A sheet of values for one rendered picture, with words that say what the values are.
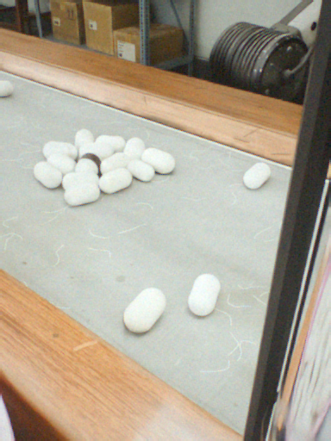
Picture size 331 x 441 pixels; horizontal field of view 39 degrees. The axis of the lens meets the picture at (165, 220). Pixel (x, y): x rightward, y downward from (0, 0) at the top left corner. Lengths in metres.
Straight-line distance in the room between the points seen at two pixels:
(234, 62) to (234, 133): 0.29
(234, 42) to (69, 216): 0.50
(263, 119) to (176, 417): 0.39
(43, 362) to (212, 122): 0.37
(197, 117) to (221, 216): 0.19
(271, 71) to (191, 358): 0.58
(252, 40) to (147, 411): 0.67
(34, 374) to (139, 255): 0.14
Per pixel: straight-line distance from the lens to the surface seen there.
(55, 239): 0.40
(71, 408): 0.26
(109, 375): 0.27
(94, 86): 0.69
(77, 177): 0.45
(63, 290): 0.35
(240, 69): 0.81
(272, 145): 0.53
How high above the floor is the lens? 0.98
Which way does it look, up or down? 35 degrees down
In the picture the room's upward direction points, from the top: straight up
